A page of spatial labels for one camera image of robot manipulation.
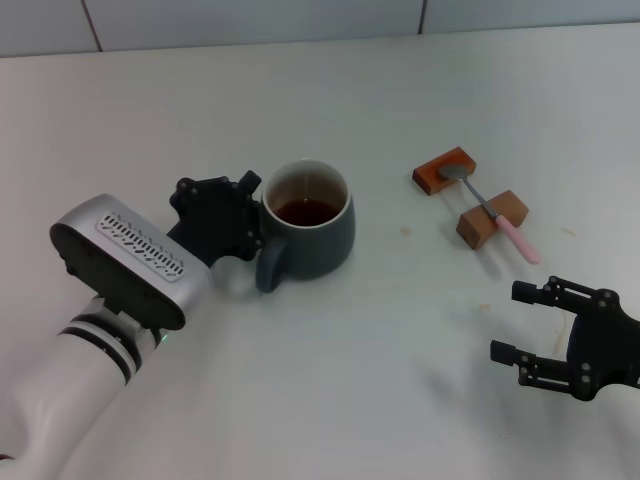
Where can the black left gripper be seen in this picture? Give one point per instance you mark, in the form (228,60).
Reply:
(215,220)

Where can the light brown arched wooden block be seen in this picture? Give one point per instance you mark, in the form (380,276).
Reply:
(472,227)

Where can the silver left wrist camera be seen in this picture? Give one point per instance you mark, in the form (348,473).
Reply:
(130,260)

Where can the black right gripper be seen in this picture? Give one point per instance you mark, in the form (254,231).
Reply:
(605,350)

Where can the grey ceramic mug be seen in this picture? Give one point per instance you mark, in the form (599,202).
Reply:
(320,245)

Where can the dark brown coffee liquid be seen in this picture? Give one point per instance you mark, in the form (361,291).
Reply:
(305,212)

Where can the flat reddish wooden block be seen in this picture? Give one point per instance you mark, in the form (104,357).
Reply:
(430,175)

